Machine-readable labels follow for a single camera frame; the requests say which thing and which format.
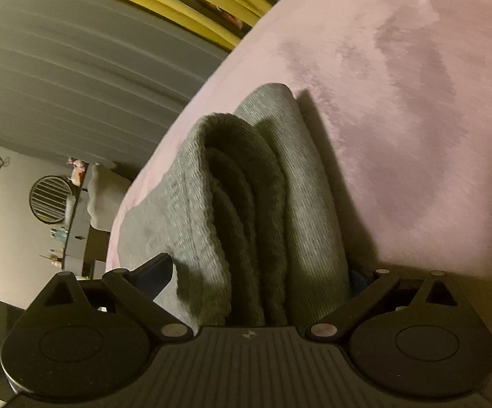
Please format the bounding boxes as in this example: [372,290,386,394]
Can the grey-green curtain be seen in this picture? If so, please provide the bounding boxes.
[0,0,315,180]

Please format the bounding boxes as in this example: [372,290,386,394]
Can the grey sweatpants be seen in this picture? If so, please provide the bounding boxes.
[117,84,350,329]

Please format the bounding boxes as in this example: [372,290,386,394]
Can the round black fan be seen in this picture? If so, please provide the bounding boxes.
[29,175,73,224]

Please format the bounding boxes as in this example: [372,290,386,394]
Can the purple plush bed blanket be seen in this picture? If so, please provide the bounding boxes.
[120,0,492,401]

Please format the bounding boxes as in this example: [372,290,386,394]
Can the dark desk with clutter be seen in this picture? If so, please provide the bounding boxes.
[40,157,109,279]

